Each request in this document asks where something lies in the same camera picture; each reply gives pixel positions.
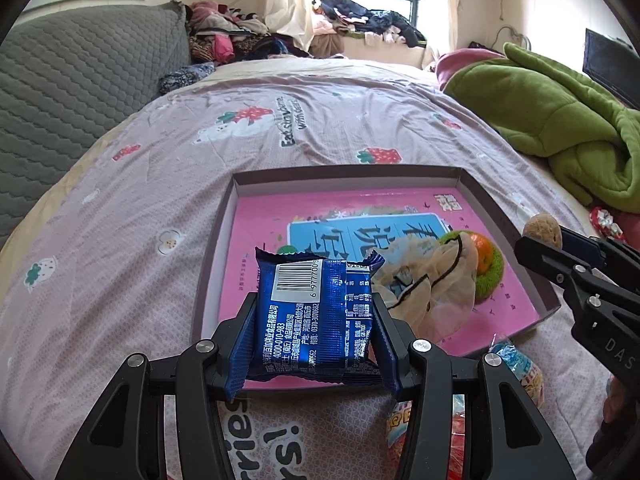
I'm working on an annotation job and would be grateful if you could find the green quilted blanket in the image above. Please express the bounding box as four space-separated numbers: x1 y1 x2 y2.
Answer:
444 44 639 214

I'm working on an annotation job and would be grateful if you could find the large orange tangerine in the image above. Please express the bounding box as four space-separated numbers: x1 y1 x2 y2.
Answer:
469 232 494 275

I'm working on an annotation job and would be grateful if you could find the right hand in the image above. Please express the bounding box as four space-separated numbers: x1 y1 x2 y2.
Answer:
603 377 630 424

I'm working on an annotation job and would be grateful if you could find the clothes pile on windowsill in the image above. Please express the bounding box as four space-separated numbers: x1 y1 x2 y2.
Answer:
311 0 427 48

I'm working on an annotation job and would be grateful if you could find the dark patterned cloth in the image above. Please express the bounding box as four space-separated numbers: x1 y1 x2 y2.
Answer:
158 62 215 96

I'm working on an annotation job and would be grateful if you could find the grey quilted headboard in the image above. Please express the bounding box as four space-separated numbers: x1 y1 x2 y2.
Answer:
1 0 191 240

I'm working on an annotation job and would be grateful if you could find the grey shallow box tray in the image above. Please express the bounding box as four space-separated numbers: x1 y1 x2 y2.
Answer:
188 162 562 396

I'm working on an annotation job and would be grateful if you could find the pile of clothes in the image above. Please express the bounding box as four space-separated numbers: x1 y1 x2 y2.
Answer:
186 1 310 65

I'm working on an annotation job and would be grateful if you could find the beige left curtain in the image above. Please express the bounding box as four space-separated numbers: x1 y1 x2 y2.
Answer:
265 0 314 50

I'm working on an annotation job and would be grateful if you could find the green fuzzy ring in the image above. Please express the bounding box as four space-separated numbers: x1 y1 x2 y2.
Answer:
438 230 506 302

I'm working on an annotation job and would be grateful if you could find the brown walnut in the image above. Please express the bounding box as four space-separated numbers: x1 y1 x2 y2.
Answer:
523 212 563 249

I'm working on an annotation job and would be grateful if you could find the pink pillow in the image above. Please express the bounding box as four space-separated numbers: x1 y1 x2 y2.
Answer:
435 48 502 91

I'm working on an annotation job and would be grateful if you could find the black television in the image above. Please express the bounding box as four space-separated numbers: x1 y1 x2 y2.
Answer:
582 29 640 110

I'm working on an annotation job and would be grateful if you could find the pink blue book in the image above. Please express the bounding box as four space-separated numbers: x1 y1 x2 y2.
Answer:
203 183 555 356

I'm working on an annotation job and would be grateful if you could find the blue red toy egg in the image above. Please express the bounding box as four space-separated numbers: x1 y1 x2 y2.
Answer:
489 337 544 408

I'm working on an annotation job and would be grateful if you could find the blue snack packet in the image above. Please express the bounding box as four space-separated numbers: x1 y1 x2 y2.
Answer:
248 249 384 384

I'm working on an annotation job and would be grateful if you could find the red wrapped candy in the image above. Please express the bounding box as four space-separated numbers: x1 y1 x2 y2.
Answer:
589 206 626 242

